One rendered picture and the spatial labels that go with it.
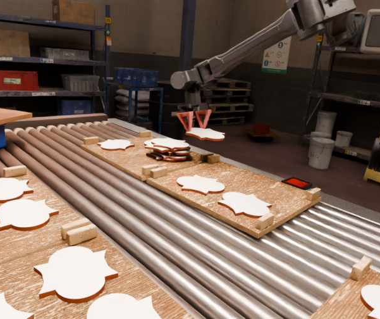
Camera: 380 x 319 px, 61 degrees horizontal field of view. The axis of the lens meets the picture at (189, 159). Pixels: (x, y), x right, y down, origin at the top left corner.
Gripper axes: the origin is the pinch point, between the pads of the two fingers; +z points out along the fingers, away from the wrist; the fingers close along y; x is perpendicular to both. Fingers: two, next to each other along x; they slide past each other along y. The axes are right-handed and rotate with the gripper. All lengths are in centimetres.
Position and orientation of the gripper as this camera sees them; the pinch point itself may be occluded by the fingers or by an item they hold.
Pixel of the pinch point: (196, 129)
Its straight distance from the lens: 119.2
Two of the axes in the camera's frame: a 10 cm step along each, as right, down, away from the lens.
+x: 7.1, 0.3, -7.1
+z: 1.1, 9.8, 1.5
